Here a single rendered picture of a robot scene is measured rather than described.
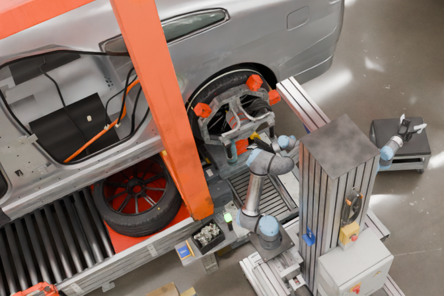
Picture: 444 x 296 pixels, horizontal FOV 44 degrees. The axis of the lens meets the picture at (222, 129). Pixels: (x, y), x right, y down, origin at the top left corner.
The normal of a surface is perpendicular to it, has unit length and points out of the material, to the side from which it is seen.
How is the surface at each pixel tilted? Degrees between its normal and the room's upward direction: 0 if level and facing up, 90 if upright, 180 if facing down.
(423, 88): 0
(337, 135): 0
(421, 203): 0
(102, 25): 37
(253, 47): 90
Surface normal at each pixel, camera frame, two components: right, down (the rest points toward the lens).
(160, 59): 0.44, 0.71
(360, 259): -0.11, -0.56
